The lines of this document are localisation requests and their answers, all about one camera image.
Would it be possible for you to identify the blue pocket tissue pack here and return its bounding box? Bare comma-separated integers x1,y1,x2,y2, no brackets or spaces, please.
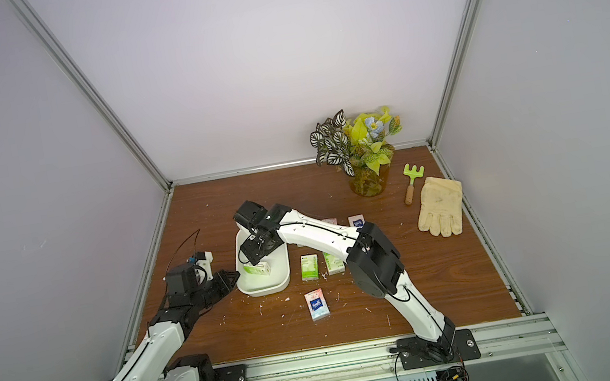
322,218,338,226

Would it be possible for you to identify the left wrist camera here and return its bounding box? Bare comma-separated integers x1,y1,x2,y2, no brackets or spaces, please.
187,251,213,285

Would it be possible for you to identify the white plastic storage box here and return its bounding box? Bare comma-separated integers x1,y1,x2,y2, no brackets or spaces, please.
235,228,291,297

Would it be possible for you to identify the pink pocket tissue pack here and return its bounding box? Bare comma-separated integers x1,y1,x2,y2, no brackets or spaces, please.
348,215,365,228

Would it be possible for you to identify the white tissue pack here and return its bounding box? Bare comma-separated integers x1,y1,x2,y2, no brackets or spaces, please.
323,252,346,275

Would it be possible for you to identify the potted artificial plant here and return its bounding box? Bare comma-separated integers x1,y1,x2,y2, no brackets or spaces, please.
309,106,403,198

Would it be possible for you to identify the blue tempo tissue pack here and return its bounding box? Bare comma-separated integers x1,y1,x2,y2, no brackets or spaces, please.
304,288,331,322

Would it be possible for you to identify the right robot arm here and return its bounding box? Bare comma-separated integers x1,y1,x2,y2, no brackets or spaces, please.
233,201,458,364

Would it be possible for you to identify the beige work glove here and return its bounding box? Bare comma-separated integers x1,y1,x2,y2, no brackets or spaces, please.
417,177,463,238

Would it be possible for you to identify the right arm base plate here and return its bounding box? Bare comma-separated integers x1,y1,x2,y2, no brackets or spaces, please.
390,328,482,371

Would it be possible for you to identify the aluminium front rail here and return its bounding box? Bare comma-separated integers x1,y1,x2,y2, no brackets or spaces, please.
235,314,566,381

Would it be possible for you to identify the green edge tissue pack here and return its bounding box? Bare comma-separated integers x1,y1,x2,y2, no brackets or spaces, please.
243,261,272,277

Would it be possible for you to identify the green toy garden rake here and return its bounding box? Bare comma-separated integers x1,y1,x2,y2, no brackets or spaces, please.
403,164,425,206

